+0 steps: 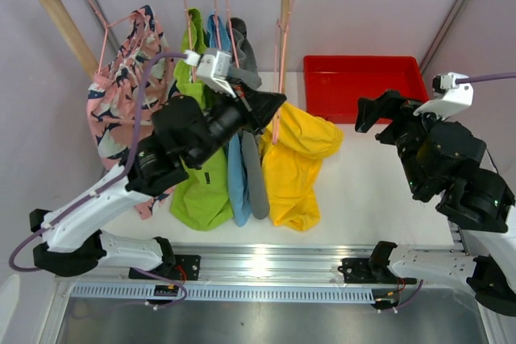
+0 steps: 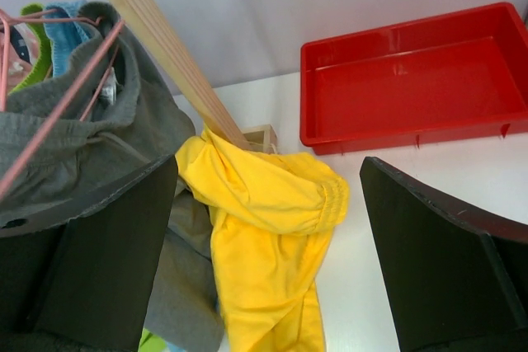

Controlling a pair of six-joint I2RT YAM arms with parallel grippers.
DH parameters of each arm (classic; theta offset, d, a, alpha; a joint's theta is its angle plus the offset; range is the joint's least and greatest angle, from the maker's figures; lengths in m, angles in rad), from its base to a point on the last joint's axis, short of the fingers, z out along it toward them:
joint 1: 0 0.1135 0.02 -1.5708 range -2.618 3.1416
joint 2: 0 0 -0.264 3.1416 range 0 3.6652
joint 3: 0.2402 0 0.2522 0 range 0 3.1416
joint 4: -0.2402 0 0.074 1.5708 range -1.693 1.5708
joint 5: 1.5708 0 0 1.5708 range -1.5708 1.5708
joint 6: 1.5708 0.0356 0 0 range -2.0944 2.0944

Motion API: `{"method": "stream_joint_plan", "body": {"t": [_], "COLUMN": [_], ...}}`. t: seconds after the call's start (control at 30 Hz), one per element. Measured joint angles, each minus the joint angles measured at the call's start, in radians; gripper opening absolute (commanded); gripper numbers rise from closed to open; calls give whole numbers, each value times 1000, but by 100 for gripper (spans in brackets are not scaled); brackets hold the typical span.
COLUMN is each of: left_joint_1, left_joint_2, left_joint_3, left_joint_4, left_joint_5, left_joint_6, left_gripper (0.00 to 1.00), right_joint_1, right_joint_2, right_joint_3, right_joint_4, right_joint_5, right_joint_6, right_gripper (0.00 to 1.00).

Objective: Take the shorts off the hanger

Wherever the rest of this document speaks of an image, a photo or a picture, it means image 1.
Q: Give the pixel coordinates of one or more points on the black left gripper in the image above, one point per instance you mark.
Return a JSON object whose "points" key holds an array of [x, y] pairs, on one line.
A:
{"points": [[259, 106]]}

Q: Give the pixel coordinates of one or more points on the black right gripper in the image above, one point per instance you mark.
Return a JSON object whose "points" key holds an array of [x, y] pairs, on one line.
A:
{"points": [[384, 106]]}

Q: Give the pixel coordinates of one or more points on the yellow shorts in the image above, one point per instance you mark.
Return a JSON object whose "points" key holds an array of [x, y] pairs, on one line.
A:
{"points": [[292, 151]]}

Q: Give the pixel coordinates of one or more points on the pink wire hanger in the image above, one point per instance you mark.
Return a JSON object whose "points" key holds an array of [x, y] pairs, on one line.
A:
{"points": [[282, 45]]}

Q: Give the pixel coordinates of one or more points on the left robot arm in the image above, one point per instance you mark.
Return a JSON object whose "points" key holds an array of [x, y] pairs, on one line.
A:
{"points": [[73, 239]]}

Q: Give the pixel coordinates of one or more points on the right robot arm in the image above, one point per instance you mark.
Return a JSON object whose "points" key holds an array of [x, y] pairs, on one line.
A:
{"points": [[483, 211]]}

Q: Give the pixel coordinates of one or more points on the grey shorts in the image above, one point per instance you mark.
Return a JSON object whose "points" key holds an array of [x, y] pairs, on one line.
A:
{"points": [[249, 147]]}

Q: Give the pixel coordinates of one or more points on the light blue shorts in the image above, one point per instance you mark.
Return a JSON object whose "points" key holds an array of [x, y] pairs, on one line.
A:
{"points": [[236, 174]]}

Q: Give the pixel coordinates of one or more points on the lime green shorts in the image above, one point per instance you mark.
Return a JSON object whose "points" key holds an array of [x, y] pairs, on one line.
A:
{"points": [[202, 201]]}

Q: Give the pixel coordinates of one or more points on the pink hanger of grey shorts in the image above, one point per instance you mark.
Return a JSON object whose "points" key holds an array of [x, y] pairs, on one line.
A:
{"points": [[233, 45]]}

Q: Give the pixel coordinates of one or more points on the pink hanger of blue shorts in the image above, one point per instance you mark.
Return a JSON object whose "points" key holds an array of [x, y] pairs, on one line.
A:
{"points": [[216, 32]]}

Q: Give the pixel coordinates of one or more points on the pink hanger of green shorts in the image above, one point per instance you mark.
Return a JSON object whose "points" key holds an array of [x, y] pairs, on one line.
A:
{"points": [[191, 47]]}

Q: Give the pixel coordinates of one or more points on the pink shark print shorts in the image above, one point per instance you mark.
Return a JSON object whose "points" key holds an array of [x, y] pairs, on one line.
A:
{"points": [[111, 103]]}

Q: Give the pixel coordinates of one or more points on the red plastic tray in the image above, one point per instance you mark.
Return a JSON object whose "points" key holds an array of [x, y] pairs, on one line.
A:
{"points": [[333, 84]]}

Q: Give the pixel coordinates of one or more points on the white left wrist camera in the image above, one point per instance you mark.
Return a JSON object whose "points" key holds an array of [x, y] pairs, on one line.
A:
{"points": [[212, 69]]}

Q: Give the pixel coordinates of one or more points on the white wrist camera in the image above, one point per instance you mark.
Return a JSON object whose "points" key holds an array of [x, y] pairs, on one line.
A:
{"points": [[212, 69], [452, 95]]}

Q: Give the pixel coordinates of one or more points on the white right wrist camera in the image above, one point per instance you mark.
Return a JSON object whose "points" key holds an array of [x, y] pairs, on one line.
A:
{"points": [[452, 95]]}

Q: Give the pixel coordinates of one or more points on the aluminium mounting rail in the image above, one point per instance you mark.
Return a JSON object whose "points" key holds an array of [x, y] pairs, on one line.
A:
{"points": [[318, 266]]}

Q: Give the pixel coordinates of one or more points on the slotted cable duct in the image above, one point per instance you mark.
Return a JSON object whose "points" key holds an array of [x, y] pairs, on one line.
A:
{"points": [[334, 294]]}

